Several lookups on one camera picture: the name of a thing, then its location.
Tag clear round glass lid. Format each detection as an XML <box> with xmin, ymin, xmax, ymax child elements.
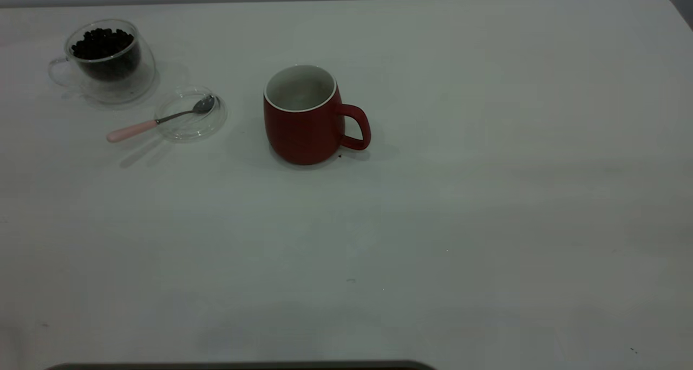
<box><xmin>154</xmin><ymin>87</ymin><xmax>227</xmax><ymax>142</ymax></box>

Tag red ceramic mug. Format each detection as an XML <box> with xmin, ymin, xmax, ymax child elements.
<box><xmin>263</xmin><ymin>64</ymin><xmax>372</xmax><ymax>166</ymax></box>

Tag dark coffee beans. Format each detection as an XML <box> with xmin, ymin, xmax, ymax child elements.
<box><xmin>71</xmin><ymin>28</ymin><xmax>141</xmax><ymax>81</ymax></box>

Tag pink-handled metal spoon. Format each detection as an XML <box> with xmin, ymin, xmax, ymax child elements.
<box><xmin>106</xmin><ymin>95</ymin><xmax>216</xmax><ymax>144</ymax></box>

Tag clear double-wall glass cup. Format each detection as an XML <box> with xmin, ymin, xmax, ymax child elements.
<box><xmin>48</xmin><ymin>19</ymin><xmax>156</xmax><ymax>104</ymax></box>

